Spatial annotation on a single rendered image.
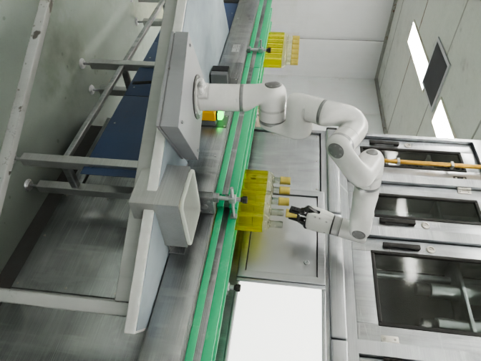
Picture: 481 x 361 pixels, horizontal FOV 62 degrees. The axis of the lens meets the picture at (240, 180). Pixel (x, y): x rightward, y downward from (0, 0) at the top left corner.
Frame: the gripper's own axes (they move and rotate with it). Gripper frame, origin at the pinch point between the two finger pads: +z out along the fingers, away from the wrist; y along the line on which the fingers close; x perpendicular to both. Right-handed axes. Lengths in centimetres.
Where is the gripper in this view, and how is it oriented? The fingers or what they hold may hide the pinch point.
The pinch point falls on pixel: (294, 213)
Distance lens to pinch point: 160.2
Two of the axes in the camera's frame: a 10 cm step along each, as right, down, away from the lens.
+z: -9.2, -2.6, 2.8
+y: -0.3, -6.9, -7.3
